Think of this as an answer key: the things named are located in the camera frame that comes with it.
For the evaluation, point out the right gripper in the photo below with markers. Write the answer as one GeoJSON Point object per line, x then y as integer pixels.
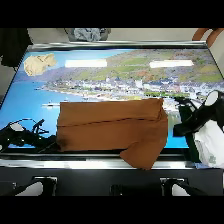
{"type": "Point", "coordinates": [186, 126]}

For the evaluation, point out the brown shirt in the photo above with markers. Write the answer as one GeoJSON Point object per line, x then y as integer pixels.
{"type": "Point", "coordinates": [110, 130]}

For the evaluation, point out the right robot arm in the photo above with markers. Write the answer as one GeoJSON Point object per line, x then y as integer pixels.
{"type": "Point", "coordinates": [211, 140]}

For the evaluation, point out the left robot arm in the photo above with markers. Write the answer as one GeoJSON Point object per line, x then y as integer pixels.
{"type": "Point", "coordinates": [16, 135]}

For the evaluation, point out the grey garment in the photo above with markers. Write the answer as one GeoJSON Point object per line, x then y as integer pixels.
{"type": "Point", "coordinates": [87, 33]}

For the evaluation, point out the beige garment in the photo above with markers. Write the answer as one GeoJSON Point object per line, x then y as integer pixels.
{"type": "Point", "coordinates": [38, 64]}

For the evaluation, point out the black garment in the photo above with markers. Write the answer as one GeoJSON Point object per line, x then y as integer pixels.
{"type": "Point", "coordinates": [13, 45]}

